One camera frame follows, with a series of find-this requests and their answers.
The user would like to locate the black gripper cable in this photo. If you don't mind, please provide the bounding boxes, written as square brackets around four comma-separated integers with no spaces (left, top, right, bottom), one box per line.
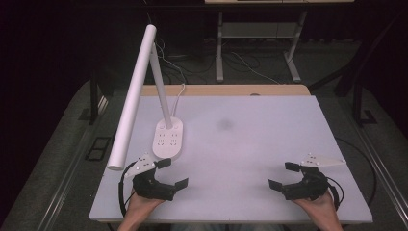
[326,175,345,212]
[117,161,138,218]

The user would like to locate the wooden table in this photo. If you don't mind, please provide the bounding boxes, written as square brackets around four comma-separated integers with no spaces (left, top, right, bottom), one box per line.
[140,84,312,97]

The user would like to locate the white floor cable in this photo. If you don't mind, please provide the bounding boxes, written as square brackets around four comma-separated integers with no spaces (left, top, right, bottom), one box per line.
[229,51,281,86]

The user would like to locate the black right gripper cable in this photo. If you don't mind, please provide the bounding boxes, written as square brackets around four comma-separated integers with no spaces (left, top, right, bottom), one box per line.
[326,175,345,212]

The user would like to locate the black metal stand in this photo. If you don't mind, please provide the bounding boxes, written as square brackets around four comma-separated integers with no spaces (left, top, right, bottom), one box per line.
[88,68,115,126]
[307,13,408,127]

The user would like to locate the white desk lamp with sockets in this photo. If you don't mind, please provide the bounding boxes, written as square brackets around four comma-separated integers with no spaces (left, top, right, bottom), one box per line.
[107,23,185,171]

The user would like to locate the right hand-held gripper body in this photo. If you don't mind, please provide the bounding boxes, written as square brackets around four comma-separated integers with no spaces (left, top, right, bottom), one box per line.
[283,153,347,202]

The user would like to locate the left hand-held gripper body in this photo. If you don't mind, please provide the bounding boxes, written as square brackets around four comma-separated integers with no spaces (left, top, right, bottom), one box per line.
[124,153,177,202]

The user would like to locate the black floor frame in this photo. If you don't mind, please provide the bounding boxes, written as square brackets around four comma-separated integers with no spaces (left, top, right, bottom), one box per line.
[84,136,113,162]

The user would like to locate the grey metal-legged table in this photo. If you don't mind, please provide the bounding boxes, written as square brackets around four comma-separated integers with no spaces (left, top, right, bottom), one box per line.
[203,0,355,85]

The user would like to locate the person's left hand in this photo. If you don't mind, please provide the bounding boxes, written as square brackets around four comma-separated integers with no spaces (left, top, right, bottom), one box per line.
[122,191,166,223]

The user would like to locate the white lamp cable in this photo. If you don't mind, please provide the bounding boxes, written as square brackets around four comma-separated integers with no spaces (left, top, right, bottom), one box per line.
[170,83,188,118]

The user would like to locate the black floor cable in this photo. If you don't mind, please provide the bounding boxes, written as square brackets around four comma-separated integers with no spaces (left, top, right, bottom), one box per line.
[334,137,377,207]

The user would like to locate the person's right hand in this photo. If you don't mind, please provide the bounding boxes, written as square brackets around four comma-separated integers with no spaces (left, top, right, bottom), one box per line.
[293,190,340,223]

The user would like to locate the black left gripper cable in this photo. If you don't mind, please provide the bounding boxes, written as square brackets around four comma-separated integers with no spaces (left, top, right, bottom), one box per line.
[117,161,138,218]

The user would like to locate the white table mat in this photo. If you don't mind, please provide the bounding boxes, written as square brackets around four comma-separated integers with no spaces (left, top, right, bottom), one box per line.
[89,94,374,224]

